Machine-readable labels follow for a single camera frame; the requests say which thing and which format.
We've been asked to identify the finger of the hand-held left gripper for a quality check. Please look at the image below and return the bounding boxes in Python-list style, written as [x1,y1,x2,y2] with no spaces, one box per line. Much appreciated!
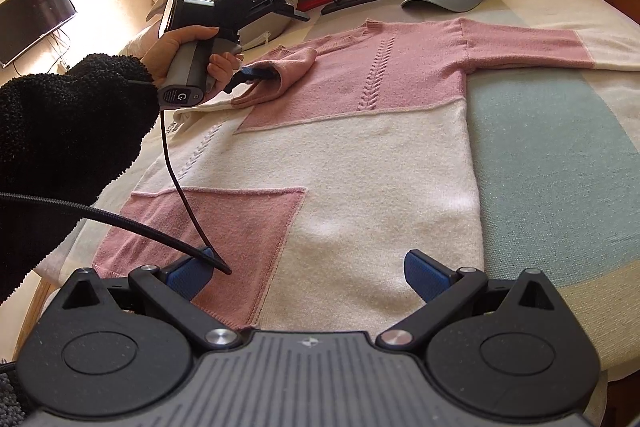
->
[251,0,312,24]
[226,65,281,94]

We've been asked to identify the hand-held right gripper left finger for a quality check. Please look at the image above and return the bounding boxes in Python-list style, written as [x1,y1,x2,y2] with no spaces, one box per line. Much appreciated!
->
[51,247,243,352]

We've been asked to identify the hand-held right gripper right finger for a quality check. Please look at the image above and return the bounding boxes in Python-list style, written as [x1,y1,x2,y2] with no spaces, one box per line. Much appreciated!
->
[376,249,572,352]

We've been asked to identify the pink and white knit sweater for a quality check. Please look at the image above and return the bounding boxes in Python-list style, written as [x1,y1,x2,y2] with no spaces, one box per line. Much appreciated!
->
[92,18,640,333]

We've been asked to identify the person's left hand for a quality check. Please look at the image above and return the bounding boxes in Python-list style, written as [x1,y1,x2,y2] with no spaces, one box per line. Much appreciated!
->
[140,26,237,95]

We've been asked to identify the black television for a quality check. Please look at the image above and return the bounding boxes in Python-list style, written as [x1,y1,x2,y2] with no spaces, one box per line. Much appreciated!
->
[0,0,78,68]

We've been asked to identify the black cable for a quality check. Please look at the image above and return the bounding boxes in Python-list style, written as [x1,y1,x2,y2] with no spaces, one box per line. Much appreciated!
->
[161,107,226,268]
[0,191,234,277]

